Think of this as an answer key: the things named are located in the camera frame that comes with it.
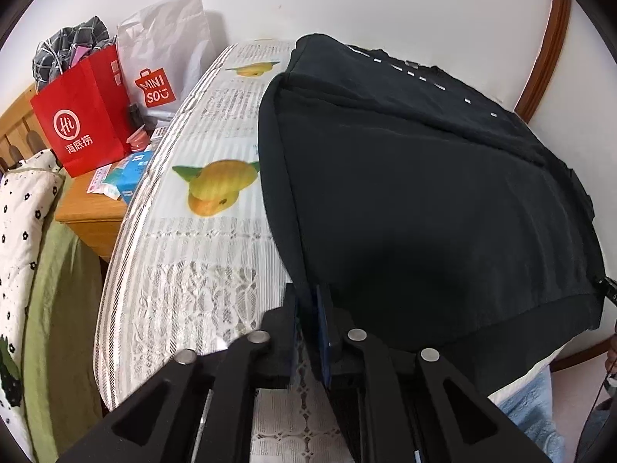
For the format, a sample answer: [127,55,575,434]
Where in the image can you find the black sweatshirt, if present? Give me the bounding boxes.
[258,35,605,394]

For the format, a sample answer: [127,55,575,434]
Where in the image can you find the blue jeans leg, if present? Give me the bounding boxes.
[498,367,566,462]

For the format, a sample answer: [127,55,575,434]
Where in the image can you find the green bed sheet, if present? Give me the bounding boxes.
[22,206,109,463]

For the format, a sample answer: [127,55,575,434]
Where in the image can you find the fruit print tablecloth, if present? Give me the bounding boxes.
[92,39,565,463]

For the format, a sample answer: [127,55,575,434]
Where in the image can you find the brown baseboard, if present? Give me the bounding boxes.
[550,336,611,372]

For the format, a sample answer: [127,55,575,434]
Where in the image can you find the wooden nightstand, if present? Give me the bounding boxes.
[54,171,128,261]

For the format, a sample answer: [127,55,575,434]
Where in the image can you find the blue white box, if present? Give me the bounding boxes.
[100,152,154,205]

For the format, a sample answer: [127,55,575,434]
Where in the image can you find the pink small container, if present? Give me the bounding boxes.
[126,127,151,153]

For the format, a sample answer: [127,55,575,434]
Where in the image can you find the white dotted quilt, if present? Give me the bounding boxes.
[0,149,64,459]

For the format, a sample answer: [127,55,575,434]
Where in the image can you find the red paper bag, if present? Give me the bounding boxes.
[30,45,133,178]

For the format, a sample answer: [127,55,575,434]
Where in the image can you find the wooden bed headboard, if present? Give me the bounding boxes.
[0,84,49,171]

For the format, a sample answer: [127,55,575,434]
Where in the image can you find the white Miniso bag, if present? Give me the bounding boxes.
[116,0,216,120]

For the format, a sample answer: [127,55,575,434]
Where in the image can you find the plaid cloth in bag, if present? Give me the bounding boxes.
[32,16,116,91]

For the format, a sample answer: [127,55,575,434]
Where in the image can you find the brown wooden door frame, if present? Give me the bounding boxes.
[514,0,572,123]

